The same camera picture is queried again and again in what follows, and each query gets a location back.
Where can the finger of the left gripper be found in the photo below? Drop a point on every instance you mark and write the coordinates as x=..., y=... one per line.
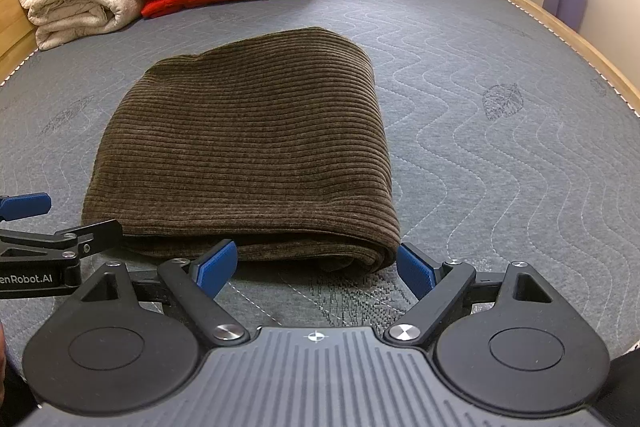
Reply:
x=83, y=241
x=24, y=206

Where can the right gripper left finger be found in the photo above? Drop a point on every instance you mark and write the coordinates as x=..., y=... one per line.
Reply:
x=125, y=340

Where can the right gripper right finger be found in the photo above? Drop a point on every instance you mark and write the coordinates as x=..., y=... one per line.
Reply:
x=506, y=341

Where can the brown corduroy pants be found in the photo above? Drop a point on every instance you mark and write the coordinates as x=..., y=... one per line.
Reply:
x=276, y=142

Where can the grey quilted mattress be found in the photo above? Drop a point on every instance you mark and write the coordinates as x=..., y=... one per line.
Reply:
x=505, y=144

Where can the wooden bed frame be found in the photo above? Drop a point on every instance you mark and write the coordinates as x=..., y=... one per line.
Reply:
x=575, y=36

